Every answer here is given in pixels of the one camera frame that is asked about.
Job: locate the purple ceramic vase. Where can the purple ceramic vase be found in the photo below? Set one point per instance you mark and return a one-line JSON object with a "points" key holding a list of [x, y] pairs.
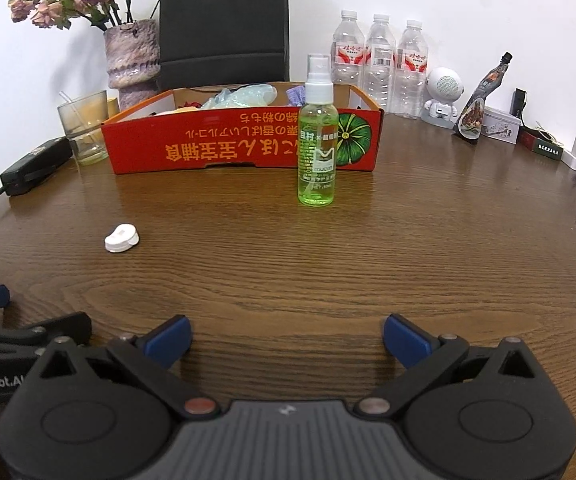
{"points": [[133, 60]]}

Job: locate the printed spout pouch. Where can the printed spout pouch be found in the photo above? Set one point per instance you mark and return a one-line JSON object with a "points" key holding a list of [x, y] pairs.
{"points": [[477, 105]]}

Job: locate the black power adapter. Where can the black power adapter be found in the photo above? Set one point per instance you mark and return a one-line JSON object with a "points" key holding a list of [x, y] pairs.
{"points": [[35, 165]]}

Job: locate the red cardboard box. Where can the red cardboard box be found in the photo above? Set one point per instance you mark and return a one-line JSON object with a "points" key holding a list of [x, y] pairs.
{"points": [[193, 145]]}

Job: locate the small white plastic cap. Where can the small white plastic cap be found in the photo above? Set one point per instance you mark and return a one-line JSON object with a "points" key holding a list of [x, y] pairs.
{"points": [[120, 238]]}

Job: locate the black paper bag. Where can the black paper bag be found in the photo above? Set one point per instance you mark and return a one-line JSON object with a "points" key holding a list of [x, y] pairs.
{"points": [[223, 25]]}

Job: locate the glass cup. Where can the glass cup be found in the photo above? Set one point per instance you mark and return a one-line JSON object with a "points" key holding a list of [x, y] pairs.
{"points": [[85, 135]]}

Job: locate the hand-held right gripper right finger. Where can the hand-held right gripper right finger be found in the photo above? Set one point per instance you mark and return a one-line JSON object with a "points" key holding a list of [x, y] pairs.
{"points": [[407, 342]]}

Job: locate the white robot-shaped speaker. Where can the white robot-shaped speaker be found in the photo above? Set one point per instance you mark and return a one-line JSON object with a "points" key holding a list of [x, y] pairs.
{"points": [[442, 95]]}

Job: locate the green spray bottle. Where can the green spray bottle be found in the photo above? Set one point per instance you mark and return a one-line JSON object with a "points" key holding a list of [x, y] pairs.
{"points": [[318, 160]]}

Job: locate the white tin box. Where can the white tin box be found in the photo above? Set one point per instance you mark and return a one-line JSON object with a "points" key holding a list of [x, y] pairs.
{"points": [[500, 125]]}

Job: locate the light blue plastic bag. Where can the light blue plastic bag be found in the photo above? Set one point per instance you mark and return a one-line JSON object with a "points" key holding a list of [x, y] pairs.
{"points": [[245, 96]]}

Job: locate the clear water bottle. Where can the clear water bottle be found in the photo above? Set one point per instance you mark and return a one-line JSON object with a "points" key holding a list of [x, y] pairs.
{"points": [[380, 65], [347, 55], [410, 75]]}

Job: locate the wooden desktop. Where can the wooden desktop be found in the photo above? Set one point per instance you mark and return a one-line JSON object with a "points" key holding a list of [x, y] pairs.
{"points": [[288, 260]]}

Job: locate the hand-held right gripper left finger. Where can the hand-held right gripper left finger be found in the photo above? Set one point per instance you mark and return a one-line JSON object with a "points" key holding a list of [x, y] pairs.
{"points": [[170, 341]]}

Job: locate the dark green labelled box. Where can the dark green labelled box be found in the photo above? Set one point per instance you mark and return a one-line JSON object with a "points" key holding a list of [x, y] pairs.
{"points": [[545, 145]]}

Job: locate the clear drinking straw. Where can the clear drinking straw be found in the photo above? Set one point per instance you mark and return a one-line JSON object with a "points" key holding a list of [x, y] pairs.
{"points": [[73, 110]]}

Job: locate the purple snack packet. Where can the purple snack packet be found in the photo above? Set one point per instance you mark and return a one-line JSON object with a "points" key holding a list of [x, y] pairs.
{"points": [[297, 96]]}

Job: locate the small black device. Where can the small black device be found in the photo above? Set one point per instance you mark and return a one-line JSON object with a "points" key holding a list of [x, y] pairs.
{"points": [[517, 102]]}

